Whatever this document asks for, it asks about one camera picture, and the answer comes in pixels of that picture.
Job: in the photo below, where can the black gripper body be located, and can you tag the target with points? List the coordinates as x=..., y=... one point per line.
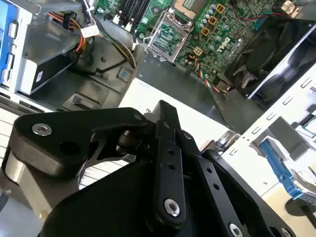
x=111, y=209

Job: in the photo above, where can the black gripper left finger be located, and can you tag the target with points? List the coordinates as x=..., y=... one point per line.
x=163, y=172

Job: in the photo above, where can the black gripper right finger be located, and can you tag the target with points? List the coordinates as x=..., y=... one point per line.
x=212, y=180

